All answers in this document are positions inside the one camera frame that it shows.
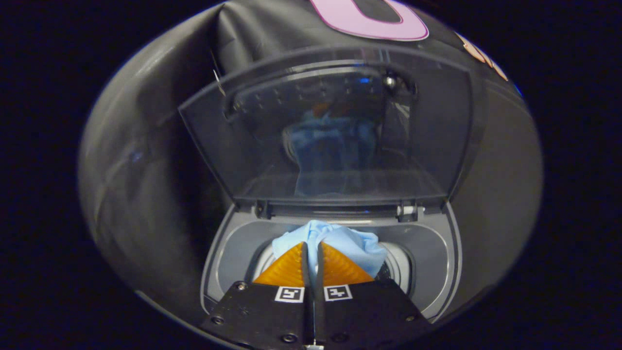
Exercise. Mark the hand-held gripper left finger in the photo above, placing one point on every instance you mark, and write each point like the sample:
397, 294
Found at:
272, 311

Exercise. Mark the black backdrop cloth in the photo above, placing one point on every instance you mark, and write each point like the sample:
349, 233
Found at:
146, 170

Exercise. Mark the light blue shirt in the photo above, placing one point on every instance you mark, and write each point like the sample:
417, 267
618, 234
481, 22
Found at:
354, 243

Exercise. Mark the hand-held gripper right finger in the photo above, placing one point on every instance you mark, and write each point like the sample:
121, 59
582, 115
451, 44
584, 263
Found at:
359, 311

